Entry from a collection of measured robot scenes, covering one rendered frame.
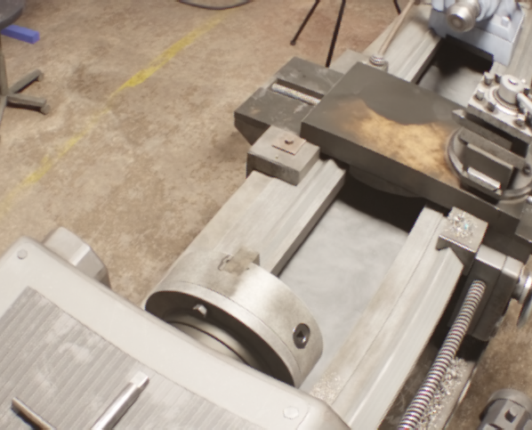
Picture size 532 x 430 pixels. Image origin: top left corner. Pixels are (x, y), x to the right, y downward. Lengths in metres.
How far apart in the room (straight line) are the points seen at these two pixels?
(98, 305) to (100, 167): 2.18
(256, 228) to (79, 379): 0.88
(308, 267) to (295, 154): 0.24
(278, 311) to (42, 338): 0.35
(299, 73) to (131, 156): 1.24
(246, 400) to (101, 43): 3.20
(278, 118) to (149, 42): 2.05
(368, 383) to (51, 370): 0.73
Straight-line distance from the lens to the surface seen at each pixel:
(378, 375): 1.31
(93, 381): 0.72
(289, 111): 1.75
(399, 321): 1.41
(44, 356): 0.75
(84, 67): 3.59
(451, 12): 1.88
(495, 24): 2.21
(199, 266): 0.98
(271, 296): 0.95
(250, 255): 0.98
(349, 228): 1.70
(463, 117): 1.49
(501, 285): 1.65
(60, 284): 0.80
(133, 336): 0.75
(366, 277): 1.61
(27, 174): 3.00
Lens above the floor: 1.95
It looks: 46 degrees down
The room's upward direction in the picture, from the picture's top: 5 degrees clockwise
